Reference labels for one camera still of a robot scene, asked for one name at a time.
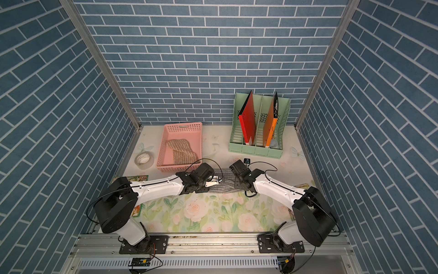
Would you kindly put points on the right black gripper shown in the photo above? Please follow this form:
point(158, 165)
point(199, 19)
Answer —
point(236, 183)

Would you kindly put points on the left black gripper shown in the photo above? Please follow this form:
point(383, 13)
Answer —
point(202, 190)

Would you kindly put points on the grey striped dishcloth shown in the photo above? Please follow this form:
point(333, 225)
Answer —
point(228, 185)

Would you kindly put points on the beige striped dishcloth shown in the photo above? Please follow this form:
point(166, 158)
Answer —
point(182, 151)

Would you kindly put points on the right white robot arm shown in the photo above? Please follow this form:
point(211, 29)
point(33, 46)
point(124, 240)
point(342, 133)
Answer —
point(314, 219)

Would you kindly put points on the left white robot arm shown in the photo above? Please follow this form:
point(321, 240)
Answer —
point(115, 205)

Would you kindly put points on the pink perforated plastic basket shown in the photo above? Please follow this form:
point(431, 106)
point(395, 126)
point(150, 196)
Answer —
point(190, 131)

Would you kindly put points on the clear tape roll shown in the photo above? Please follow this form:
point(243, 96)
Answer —
point(144, 160)

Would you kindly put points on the orange folder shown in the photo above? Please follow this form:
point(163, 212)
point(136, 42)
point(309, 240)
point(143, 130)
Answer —
point(271, 122)

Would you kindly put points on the right picture book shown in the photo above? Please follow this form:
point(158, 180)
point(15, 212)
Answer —
point(305, 186)

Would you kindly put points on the picture book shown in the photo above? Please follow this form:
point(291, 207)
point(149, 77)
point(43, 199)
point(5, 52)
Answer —
point(305, 186)
point(136, 213)

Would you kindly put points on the red folder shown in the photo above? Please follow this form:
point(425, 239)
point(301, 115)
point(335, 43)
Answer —
point(246, 117)

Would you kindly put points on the left picture book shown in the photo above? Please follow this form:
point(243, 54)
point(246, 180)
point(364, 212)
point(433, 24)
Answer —
point(136, 213)

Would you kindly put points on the green file organizer rack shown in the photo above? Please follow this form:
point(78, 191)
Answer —
point(261, 106)

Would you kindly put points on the small black controller board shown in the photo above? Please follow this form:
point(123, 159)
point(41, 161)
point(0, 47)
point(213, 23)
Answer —
point(140, 262)

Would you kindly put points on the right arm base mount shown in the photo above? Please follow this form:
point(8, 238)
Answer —
point(270, 242)

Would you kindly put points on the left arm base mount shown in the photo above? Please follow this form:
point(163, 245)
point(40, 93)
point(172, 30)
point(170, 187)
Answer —
point(155, 244)

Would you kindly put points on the aluminium rail frame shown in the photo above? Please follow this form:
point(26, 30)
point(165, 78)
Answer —
point(210, 253)

